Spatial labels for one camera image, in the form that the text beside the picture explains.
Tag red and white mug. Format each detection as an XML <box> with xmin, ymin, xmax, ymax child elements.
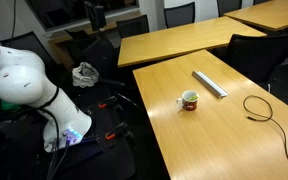
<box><xmin>176</xmin><ymin>89</ymin><xmax>200</xmax><ymax>112</ymax></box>

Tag black clamp with orange tip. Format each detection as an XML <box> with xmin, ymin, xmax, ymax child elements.
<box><xmin>104</xmin><ymin>121</ymin><xmax>129</xmax><ymax>141</ymax></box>
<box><xmin>89</xmin><ymin>95</ymin><xmax>118</xmax><ymax>112</ymax></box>

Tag black office chair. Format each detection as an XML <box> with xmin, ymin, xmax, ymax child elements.
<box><xmin>225</xmin><ymin>30</ymin><xmax>288</xmax><ymax>84</ymax></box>
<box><xmin>216</xmin><ymin>0</ymin><xmax>243</xmax><ymax>18</ymax></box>
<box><xmin>64</xmin><ymin>29</ymin><xmax>121</xmax><ymax>81</ymax></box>
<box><xmin>116</xmin><ymin>14</ymin><xmax>151</xmax><ymax>39</ymax></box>
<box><xmin>0</xmin><ymin>30</ymin><xmax>57</xmax><ymax>68</ymax></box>
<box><xmin>163</xmin><ymin>1</ymin><xmax>197</xmax><ymax>29</ymax></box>

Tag crumpled grey cloth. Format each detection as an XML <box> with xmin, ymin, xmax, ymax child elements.
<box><xmin>71</xmin><ymin>61</ymin><xmax>100</xmax><ymax>89</ymax></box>

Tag wooden side table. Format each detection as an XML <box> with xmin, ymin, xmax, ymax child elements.
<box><xmin>117</xmin><ymin>15</ymin><xmax>268</xmax><ymax>68</ymax></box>
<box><xmin>223</xmin><ymin>0</ymin><xmax>288</xmax><ymax>32</ymax></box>

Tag silver metal bar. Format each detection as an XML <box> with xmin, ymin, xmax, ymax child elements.
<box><xmin>191</xmin><ymin>70</ymin><xmax>229</xmax><ymax>100</ymax></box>

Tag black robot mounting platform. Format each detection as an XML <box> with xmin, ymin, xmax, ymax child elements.
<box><xmin>3</xmin><ymin>84</ymin><xmax>137</xmax><ymax>180</ymax></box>

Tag dark framed window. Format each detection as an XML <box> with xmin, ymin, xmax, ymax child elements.
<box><xmin>24</xmin><ymin>0</ymin><xmax>141</xmax><ymax>32</ymax></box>

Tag green object behind robot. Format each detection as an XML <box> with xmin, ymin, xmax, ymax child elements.
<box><xmin>0</xmin><ymin>84</ymin><xmax>22</xmax><ymax>113</ymax></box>

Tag black camera on stand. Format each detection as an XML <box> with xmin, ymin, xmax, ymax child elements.
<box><xmin>84</xmin><ymin>0</ymin><xmax>108</xmax><ymax>33</ymax></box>

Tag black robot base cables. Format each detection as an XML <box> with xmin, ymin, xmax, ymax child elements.
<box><xmin>15</xmin><ymin>107</ymin><xmax>72</xmax><ymax>180</ymax></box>

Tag thin black cable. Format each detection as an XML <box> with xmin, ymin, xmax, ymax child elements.
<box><xmin>242</xmin><ymin>94</ymin><xmax>288</xmax><ymax>174</ymax></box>

